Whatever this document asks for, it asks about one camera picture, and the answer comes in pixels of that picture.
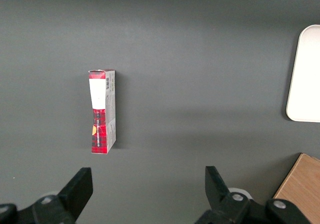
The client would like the oak wooden drawer cabinet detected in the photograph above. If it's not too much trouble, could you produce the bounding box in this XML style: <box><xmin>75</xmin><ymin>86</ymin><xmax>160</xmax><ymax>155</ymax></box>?
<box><xmin>272</xmin><ymin>152</ymin><xmax>320</xmax><ymax>224</ymax></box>

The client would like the red plaid cardboard box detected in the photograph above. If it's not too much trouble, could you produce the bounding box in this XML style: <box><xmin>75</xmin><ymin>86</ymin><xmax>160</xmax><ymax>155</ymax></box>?
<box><xmin>88</xmin><ymin>68</ymin><xmax>117</xmax><ymax>155</ymax></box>

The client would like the white rectangular tray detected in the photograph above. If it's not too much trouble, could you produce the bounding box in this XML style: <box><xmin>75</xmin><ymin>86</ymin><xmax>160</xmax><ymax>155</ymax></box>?
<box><xmin>285</xmin><ymin>24</ymin><xmax>320</xmax><ymax>123</ymax></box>

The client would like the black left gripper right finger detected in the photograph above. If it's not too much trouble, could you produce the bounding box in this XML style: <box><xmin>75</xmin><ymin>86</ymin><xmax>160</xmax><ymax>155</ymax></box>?
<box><xmin>194</xmin><ymin>165</ymin><xmax>266</xmax><ymax>224</ymax></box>

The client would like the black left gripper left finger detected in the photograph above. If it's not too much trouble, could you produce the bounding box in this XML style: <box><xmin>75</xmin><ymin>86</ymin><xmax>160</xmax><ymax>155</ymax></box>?
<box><xmin>17</xmin><ymin>167</ymin><xmax>94</xmax><ymax>224</ymax></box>

